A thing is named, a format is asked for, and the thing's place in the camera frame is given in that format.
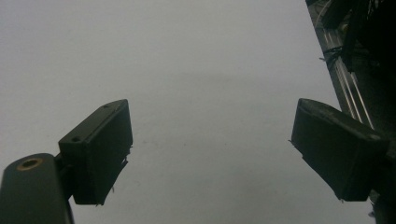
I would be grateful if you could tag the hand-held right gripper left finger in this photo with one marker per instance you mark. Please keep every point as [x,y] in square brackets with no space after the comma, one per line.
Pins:
[99,149]

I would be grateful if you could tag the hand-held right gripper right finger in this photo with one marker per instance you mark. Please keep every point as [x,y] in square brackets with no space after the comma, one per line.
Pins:
[336,152]

